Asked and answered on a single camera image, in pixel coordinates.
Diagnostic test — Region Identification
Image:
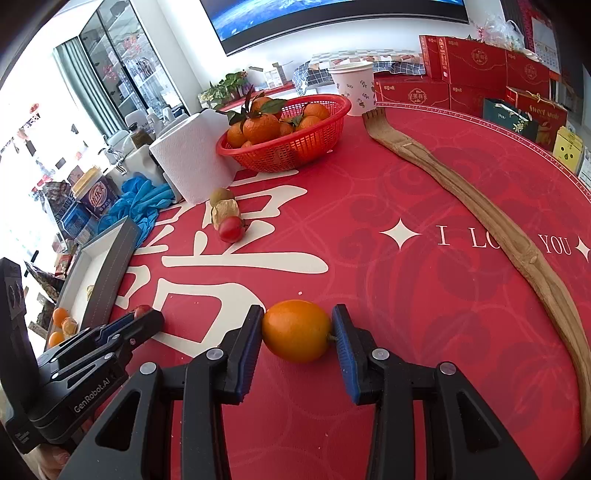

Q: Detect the pile of blue gloves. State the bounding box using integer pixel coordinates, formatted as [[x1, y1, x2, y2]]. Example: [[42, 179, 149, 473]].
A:
[[98, 176, 175, 241]]

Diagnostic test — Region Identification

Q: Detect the large orange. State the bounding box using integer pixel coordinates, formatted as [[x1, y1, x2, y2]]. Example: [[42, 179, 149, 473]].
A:
[[261, 299, 334, 363]]

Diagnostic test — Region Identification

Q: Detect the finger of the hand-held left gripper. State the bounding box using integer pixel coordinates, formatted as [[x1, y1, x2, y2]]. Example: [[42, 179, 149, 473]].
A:
[[39, 310, 165, 376], [51, 339, 140, 394]]

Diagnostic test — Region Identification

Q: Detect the blue checked cloth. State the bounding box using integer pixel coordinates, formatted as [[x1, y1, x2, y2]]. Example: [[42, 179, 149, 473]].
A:
[[293, 50, 426, 96]]

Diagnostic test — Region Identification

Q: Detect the person's left hand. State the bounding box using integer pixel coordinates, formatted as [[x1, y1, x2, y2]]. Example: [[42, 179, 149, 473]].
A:
[[34, 443, 75, 480]]

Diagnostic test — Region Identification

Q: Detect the green potted plant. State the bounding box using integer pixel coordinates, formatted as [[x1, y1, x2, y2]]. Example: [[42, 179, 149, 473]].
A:
[[199, 71, 256, 106]]

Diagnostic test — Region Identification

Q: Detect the dark green gift bag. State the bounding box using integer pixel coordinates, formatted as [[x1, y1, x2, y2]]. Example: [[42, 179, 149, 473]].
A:
[[483, 98, 539, 142]]

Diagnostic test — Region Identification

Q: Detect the small white carton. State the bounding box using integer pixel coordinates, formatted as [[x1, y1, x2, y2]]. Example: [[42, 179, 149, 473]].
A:
[[265, 62, 294, 89]]

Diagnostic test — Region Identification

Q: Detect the glass door cabinet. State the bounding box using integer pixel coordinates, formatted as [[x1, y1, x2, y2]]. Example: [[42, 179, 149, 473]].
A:
[[80, 0, 191, 121]]

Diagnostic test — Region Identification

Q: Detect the wall television screen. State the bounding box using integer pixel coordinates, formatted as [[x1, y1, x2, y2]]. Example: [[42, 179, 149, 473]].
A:
[[199, 0, 470, 57]]

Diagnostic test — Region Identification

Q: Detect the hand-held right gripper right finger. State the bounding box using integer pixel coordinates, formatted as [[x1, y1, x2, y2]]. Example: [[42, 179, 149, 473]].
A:
[[330, 304, 539, 480]]

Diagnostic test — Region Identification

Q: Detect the clear bag of nuts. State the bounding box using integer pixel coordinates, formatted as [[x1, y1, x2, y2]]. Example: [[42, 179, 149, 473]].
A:
[[25, 261, 65, 297]]

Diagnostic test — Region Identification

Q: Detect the red gift bag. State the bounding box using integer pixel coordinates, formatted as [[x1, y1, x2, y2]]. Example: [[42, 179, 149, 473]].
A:
[[505, 87, 570, 151]]

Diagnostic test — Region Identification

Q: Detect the white desk organizer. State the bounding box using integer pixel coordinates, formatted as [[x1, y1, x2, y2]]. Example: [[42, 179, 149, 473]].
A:
[[104, 134, 169, 186]]

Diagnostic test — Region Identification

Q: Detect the pile of leafy tangerines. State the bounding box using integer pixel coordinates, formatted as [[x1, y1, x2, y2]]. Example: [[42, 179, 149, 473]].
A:
[[226, 85, 331, 149]]

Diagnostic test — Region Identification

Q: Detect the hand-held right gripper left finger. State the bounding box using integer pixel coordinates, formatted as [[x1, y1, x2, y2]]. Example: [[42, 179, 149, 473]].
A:
[[58, 305, 266, 480]]

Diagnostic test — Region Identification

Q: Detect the white paper towel roll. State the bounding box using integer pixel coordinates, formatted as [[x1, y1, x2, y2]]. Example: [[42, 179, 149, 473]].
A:
[[148, 110, 236, 206]]

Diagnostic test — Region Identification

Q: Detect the wall calendar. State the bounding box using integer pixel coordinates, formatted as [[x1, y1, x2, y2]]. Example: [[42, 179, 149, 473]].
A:
[[531, 16, 563, 75]]

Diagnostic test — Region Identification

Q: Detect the purple milk tea cup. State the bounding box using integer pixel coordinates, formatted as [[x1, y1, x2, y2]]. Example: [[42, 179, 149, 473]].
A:
[[71, 166, 121, 217]]

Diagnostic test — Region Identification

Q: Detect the white paper cup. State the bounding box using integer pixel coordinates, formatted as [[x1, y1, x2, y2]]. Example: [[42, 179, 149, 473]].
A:
[[328, 62, 376, 117]]

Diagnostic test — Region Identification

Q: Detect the white tray with grey rim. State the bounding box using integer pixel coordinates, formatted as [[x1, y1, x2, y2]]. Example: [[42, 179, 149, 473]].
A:
[[47, 216, 142, 352]]

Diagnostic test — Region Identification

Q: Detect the wooden back scratcher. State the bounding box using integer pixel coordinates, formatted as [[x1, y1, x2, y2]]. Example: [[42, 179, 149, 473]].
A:
[[361, 108, 591, 445]]

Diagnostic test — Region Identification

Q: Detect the blue drink can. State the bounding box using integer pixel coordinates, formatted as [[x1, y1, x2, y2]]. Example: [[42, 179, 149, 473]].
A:
[[60, 203, 100, 241]]

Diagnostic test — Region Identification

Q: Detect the green curtain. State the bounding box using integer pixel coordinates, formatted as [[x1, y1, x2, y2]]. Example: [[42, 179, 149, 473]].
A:
[[53, 39, 112, 136]]

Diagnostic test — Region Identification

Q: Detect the yellow carton box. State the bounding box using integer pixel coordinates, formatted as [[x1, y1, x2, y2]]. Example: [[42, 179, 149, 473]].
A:
[[553, 126, 585, 175]]

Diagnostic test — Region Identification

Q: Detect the stack of red gift boxes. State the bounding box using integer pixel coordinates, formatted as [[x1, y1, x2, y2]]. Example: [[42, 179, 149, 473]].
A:
[[373, 34, 561, 120]]

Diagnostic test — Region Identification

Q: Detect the red plastic basket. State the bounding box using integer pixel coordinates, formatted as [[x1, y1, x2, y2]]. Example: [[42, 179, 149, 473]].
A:
[[216, 95, 352, 173]]

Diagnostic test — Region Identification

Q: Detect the walnut on table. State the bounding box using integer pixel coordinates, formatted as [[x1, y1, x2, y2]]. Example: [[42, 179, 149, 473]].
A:
[[211, 199, 241, 228]]

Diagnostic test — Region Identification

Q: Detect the red cherry tomato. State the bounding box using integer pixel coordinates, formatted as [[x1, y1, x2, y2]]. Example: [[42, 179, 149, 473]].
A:
[[218, 217, 245, 243]]

